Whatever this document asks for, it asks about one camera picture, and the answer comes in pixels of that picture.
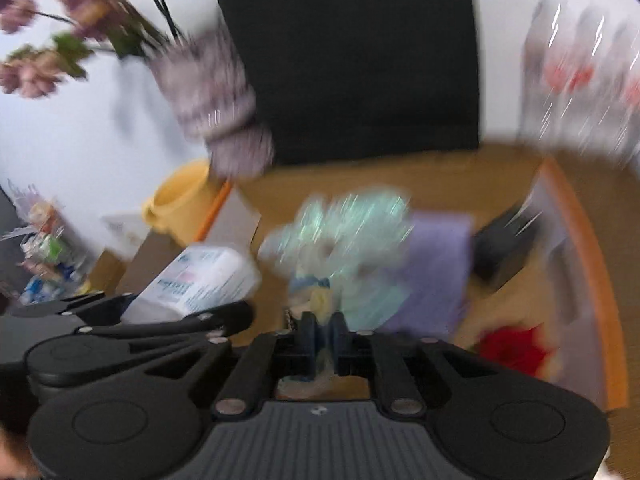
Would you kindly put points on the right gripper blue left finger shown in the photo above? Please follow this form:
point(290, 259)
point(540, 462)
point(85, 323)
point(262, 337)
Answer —
point(309, 341)

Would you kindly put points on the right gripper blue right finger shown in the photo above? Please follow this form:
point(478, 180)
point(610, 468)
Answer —
point(339, 343)

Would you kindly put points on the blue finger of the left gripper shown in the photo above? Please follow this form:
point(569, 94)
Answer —
point(90, 304)
point(225, 320)

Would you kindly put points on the blue labelled tin can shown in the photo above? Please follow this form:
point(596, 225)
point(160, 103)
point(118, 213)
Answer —
point(306, 293)

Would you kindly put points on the white wet wipes pack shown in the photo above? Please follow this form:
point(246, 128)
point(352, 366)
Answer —
point(202, 277)

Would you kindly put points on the purple knitted cloth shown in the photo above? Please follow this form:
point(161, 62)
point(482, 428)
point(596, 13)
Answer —
point(436, 274)

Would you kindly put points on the iridescent plastic bag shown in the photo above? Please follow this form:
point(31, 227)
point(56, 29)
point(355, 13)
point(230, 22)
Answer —
point(357, 241)

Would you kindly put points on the grey power adapter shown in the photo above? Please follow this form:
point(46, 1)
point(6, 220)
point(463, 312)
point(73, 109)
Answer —
point(501, 248)

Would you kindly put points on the red rose flower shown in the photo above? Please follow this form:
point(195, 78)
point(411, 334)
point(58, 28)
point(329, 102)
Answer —
point(515, 347)

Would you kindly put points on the person left hand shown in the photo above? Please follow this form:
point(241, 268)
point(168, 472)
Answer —
point(16, 462)

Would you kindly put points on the small brown cardboard box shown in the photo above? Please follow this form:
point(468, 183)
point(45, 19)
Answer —
point(114, 276)

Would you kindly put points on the yellow mug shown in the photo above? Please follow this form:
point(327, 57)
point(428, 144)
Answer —
point(178, 208)

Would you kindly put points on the red cardboard box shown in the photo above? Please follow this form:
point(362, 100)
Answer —
point(564, 286)

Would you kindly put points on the purple ceramic vase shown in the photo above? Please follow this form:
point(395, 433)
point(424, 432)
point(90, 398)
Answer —
point(205, 84)

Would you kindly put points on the black paper bag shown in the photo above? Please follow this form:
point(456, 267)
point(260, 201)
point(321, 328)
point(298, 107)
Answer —
point(354, 79)

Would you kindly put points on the dried pink roses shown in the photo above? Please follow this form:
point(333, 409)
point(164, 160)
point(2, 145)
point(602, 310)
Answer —
point(113, 27)

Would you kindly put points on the left water bottle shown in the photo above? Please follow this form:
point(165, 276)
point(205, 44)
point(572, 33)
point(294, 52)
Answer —
point(544, 72)

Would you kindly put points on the water bottle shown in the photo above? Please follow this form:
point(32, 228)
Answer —
point(587, 93)
point(626, 102)
point(544, 72)

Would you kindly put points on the right water bottle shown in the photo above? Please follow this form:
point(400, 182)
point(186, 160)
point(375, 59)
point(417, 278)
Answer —
point(626, 102)

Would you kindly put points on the middle water bottle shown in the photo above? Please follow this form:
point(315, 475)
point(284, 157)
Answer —
point(587, 93)

